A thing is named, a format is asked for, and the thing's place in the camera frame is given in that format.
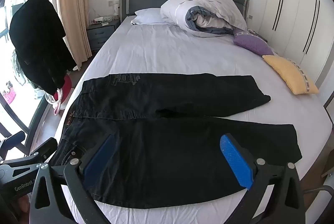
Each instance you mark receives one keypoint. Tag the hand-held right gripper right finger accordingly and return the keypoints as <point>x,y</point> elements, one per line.
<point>235,161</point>

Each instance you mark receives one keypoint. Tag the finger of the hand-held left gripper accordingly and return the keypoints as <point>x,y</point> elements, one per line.
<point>13,141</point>
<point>39,152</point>

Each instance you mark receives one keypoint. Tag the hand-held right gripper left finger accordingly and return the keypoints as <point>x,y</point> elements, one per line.
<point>97,161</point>

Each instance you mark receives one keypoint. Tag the black pants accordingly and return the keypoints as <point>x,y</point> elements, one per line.
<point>156,161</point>

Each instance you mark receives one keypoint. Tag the pink and white hanger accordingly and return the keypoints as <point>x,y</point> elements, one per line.
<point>56,103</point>

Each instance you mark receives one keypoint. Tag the red stool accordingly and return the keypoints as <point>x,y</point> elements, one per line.
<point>66,85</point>

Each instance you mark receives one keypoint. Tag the black hanging garment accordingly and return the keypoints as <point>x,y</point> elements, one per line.
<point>36,43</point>

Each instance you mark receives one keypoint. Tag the yellow pillow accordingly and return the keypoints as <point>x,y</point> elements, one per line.
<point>287,70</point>

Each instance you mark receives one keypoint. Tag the brown wooden furniture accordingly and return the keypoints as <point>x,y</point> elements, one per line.
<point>329,105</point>

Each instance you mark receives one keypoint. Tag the purple pillow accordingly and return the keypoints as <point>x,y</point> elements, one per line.
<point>250,43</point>

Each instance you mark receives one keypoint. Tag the bed with white sheet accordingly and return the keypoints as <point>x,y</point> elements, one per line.
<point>156,51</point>

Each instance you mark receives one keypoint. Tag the grey nightstand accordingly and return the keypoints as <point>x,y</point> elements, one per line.
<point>101,36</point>

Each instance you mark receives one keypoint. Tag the beige curtain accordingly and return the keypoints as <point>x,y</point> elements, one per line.
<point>70,4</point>

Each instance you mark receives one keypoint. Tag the white table lamp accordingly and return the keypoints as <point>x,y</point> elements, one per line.
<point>116,11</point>

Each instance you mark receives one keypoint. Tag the white pillow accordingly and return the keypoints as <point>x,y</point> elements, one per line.
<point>148,16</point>

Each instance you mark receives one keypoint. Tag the wall socket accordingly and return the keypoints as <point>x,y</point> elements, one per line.
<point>113,2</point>

